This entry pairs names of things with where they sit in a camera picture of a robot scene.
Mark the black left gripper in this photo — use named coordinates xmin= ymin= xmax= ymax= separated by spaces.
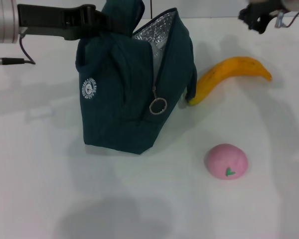
xmin=16 ymin=3 xmax=136 ymax=41

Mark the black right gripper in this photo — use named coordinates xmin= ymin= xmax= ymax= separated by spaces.
xmin=238 ymin=0 xmax=285 ymax=34

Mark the yellow banana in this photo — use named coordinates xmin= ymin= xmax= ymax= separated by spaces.
xmin=188 ymin=56 xmax=273 ymax=107

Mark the dark teal insulated lunch bag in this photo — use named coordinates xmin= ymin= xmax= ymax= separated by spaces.
xmin=75 ymin=0 xmax=198 ymax=155

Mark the pink peach toy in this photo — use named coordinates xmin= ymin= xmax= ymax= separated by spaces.
xmin=204 ymin=143 xmax=249 ymax=180

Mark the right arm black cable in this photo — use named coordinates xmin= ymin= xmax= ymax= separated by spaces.
xmin=276 ymin=9 xmax=299 ymax=28

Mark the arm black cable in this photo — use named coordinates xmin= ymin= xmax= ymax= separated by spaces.
xmin=276 ymin=9 xmax=299 ymax=28
xmin=0 ymin=34 xmax=36 ymax=67

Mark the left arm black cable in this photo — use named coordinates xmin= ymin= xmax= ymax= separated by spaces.
xmin=0 ymin=34 xmax=36 ymax=67

